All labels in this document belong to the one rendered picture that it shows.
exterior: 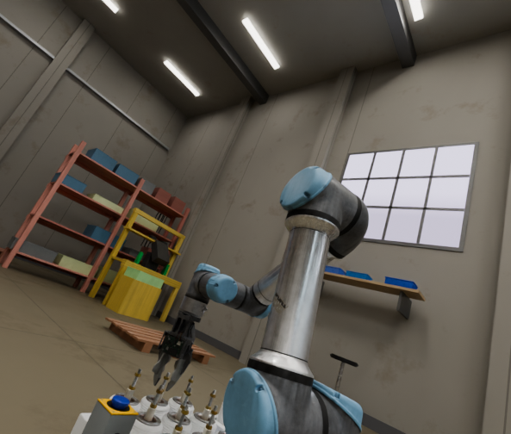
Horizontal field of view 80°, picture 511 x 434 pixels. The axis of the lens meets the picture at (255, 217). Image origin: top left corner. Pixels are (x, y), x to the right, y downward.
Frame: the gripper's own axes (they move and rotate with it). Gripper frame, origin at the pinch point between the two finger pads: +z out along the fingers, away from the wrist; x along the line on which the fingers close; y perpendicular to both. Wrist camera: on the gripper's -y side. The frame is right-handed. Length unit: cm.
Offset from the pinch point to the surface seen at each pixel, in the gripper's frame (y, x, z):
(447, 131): -300, 164, -371
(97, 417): 22.2, -4.3, 5.6
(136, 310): -389, -201, 24
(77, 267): -423, -357, -2
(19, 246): -340, -408, -1
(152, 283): -397, -199, -23
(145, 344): -196, -88, 28
